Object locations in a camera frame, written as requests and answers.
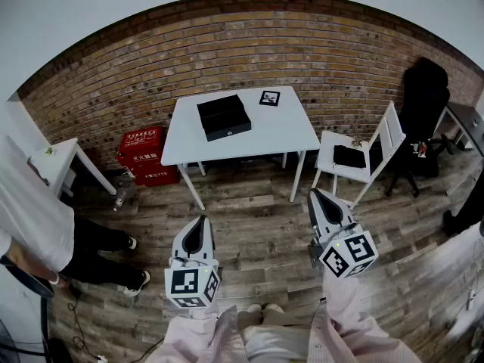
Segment black cloth pouch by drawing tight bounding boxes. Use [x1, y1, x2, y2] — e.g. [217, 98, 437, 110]
[332, 144, 367, 169]

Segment grey desk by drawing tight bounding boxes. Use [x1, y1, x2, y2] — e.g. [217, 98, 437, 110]
[434, 101, 484, 158]

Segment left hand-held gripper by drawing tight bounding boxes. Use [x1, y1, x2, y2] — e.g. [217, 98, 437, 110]
[164, 214, 221, 309]

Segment black picture frame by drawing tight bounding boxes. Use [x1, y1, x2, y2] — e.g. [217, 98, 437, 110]
[259, 89, 281, 107]

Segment black box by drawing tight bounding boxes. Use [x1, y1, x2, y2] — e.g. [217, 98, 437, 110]
[200, 107, 253, 142]

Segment white side table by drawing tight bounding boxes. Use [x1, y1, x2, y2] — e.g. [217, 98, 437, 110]
[28, 137, 118, 200]

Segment white wooden chair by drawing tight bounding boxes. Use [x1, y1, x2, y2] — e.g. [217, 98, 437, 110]
[312, 101, 407, 209]

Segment person's torso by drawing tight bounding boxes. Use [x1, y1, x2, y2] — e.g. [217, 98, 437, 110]
[241, 325, 315, 363]

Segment black office chair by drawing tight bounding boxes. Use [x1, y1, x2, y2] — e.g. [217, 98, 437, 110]
[385, 57, 451, 198]

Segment person's legs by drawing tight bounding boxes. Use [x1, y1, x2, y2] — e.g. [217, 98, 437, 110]
[237, 310, 313, 330]

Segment clear plastic bottle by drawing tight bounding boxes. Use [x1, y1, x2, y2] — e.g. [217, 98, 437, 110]
[113, 187, 132, 212]

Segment red fire equipment box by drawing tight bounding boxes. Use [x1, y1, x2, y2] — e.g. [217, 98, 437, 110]
[116, 126, 181, 188]

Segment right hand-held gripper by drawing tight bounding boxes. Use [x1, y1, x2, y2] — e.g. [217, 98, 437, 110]
[306, 188, 379, 279]

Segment person's right forearm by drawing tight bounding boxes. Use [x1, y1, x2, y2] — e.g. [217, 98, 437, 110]
[308, 274, 420, 363]

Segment black floor cable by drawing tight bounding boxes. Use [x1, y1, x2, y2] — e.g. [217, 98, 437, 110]
[67, 299, 100, 359]

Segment person's left forearm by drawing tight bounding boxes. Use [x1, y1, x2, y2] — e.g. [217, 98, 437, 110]
[145, 300, 247, 363]

